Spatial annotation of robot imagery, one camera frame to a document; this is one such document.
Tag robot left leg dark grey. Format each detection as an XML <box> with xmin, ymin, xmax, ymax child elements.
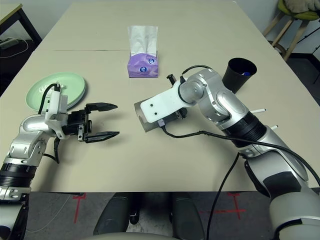
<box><xmin>93</xmin><ymin>193</ymin><xmax>137</xmax><ymax>236</ymax></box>

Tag black plastic cup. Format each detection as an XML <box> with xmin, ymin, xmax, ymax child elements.
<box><xmin>221</xmin><ymin>57</ymin><xmax>258</xmax><ymax>95</ymax></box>

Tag robot torso beige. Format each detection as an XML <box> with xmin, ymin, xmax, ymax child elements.
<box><xmin>79</xmin><ymin>231</ymin><xmax>181</xmax><ymax>240</ymax></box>

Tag robot right leg dark grey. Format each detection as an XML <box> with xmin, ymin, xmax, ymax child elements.
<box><xmin>169</xmin><ymin>192</ymin><xmax>206</xmax><ymax>240</ymax></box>

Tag green stool wooden legs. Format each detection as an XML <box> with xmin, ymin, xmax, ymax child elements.
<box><xmin>262</xmin><ymin>0</ymin><xmax>320</xmax><ymax>62</ymax></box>

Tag white power cable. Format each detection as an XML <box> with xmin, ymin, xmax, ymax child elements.
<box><xmin>0</xmin><ymin>38</ymin><xmax>29</xmax><ymax>59</ymax></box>

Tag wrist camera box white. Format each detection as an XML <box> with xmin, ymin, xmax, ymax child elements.
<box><xmin>44</xmin><ymin>87</ymin><xmax>69</xmax><ymax>138</ymax></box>
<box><xmin>139</xmin><ymin>81</ymin><xmax>191</xmax><ymax>124</ymax></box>

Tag grey glasses case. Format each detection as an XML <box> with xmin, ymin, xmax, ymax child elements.
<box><xmin>134</xmin><ymin>99</ymin><xmax>181</xmax><ymax>133</ymax></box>

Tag side table black legs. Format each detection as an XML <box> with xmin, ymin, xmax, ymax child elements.
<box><xmin>0</xmin><ymin>2</ymin><xmax>43</xmax><ymax>48</ymax></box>

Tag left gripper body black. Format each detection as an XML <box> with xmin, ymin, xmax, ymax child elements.
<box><xmin>61</xmin><ymin>108</ymin><xmax>93</xmax><ymax>142</ymax></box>

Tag black tripod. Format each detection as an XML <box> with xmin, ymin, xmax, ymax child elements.
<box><xmin>297</xmin><ymin>23</ymin><xmax>320</xmax><ymax>85</ymax></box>

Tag thin white floor cable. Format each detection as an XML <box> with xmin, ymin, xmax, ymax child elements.
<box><xmin>27</xmin><ymin>193</ymin><xmax>73</xmax><ymax>232</ymax></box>

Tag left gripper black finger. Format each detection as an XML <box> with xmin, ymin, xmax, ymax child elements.
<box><xmin>84</xmin><ymin>102</ymin><xmax>118</xmax><ymax>121</ymax></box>
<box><xmin>83</xmin><ymin>130</ymin><xmax>120</xmax><ymax>144</ymax></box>

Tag beige blanket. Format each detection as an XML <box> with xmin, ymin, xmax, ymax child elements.
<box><xmin>283</xmin><ymin>0</ymin><xmax>320</xmax><ymax>13</ymax></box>

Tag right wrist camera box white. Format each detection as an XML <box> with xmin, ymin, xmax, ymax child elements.
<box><xmin>139</xmin><ymin>81</ymin><xmax>191</xmax><ymax>124</ymax></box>

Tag red floor tape mark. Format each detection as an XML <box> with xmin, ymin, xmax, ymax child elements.
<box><xmin>72</xmin><ymin>193</ymin><xmax>87</xmax><ymax>223</ymax></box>

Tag robot leg dark grey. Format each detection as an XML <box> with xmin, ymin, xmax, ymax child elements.
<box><xmin>169</xmin><ymin>192</ymin><xmax>206</xmax><ymax>240</ymax></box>
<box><xmin>93</xmin><ymin>193</ymin><xmax>137</xmax><ymax>236</ymax></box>

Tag purple tissue pack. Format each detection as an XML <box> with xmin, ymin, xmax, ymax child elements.
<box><xmin>126</xmin><ymin>24</ymin><xmax>160</xmax><ymax>79</ymax></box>

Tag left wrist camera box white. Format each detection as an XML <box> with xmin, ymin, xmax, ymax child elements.
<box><xmin>44</xmin><ymin>87</ymin><xmax>69</xmax><ymax>138</ymax></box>

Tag green plate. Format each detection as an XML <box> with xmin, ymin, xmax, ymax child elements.
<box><xmin>25</xmin><ymin>71</ymin><xmax>86</xmax><ymax>111</ymax></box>

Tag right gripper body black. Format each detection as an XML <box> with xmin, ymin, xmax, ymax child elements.
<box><xmin>174</xmin><ymin>107</ymin><xmax>189</xmax><ymax>120</ymax></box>

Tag grey power strip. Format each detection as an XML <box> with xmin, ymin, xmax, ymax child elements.
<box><xmin>0</xmin><ymin>37</ymin><xmax>21</xmax><ymax>50</ymax></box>

